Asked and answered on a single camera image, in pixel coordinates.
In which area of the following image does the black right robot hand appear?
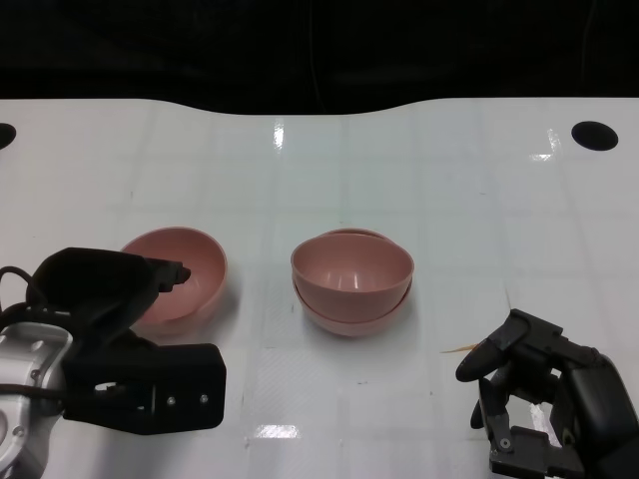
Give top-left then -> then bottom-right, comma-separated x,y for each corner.
454,307 -> 639,479

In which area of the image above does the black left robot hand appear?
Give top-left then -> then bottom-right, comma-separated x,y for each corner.
32,246 -> 194,350

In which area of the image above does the pink plastic bowl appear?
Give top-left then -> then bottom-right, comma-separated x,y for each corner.
290,233 -> 415,324
293,228 -> 414,339
119,227 -> 230,336

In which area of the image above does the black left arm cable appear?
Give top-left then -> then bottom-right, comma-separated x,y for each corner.
0,266 -> 69,400

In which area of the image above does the black left wrist camera housing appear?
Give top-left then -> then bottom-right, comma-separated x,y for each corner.
62,338 -> 227,436

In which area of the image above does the thin hanging background cable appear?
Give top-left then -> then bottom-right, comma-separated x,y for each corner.
307,0 -> 328,115

